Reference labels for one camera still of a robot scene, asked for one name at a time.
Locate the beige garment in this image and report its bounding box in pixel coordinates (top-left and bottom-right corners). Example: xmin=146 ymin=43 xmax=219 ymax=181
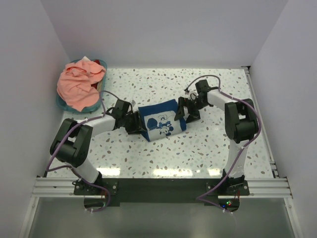
xmin=95 ymin=81 xmax=104 ymax=93

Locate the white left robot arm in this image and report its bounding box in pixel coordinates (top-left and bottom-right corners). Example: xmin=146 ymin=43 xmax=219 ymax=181
xmin=46 ymin=99 xmax=145 ymax=187

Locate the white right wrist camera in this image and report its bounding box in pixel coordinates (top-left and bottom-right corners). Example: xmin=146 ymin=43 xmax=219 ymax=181
xmin=188 ymin=91 xmax=198 ymax=100

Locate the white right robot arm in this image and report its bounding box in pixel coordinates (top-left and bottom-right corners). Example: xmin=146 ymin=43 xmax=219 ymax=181
xmin=174 ymin=79 xmax=262 ymax=179

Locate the dark blue t shirt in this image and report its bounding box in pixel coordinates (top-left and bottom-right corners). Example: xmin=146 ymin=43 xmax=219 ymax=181
xmin=138 ymin=99 xmax=187 ymax=142

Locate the teal plastic laundry basket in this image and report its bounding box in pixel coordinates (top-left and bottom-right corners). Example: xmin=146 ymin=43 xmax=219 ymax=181
xmin=56 ymin=59 xmax=107 ymax=114

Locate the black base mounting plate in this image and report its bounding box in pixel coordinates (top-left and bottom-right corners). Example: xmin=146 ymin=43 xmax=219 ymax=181
xmin=72 ymin=178 xmax=250 ymax=211

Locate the pink t shirt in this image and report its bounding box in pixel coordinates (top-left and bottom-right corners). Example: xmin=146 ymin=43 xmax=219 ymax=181
xmin=57 ymin=57 xmax=106 ymax=112

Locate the aluminium frame rail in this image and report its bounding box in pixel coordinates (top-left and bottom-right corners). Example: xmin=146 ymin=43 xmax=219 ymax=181
xmin=31 ymin=178 xmax=293 ymax=198

